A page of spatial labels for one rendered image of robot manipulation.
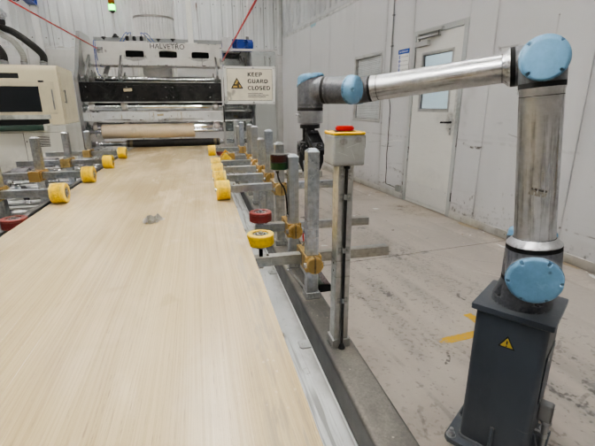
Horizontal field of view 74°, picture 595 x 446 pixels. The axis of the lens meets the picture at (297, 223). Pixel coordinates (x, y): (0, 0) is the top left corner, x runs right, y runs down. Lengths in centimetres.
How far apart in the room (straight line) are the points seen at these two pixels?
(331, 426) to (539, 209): 81
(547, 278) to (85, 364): 115
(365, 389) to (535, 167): 76
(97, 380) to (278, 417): 27
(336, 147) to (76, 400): 62
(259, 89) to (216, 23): 675
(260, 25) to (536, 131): 977
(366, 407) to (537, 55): 96
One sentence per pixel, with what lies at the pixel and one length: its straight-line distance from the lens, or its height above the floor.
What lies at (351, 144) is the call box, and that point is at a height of 120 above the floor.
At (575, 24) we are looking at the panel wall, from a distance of 404.
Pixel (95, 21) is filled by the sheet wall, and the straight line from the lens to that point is 1050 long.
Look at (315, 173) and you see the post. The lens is 113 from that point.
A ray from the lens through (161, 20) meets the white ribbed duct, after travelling 812.
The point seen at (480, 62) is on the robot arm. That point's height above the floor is 140.
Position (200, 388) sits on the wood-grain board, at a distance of 61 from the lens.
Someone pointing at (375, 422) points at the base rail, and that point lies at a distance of 85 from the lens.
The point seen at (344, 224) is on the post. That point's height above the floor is 102.
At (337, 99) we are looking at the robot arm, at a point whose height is 129.
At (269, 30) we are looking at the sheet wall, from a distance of 1079.
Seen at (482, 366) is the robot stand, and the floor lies 36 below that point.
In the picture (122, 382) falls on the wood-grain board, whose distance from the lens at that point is 65.
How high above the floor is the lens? 128
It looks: 17 degrees down
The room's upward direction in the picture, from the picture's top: straight up
